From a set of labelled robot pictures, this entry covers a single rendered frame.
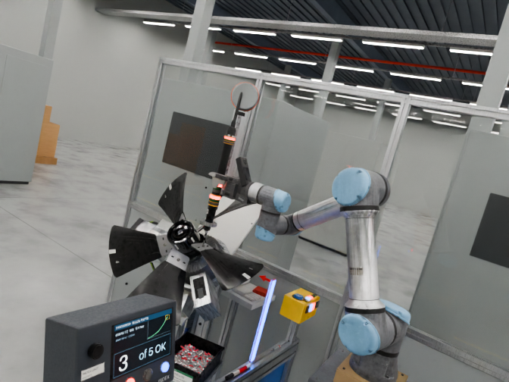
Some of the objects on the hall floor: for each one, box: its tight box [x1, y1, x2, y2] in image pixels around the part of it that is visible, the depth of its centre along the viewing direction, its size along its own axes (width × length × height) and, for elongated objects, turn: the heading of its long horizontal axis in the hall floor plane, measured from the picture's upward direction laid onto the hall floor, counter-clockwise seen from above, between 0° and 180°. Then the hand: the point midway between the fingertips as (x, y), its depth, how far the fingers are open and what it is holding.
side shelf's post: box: [208, 299, 239, 382], centre depth 226 cm, size 4×4×83 cm
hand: (215, 173), depth 162 cm, fingers closed on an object, 4 cm apart
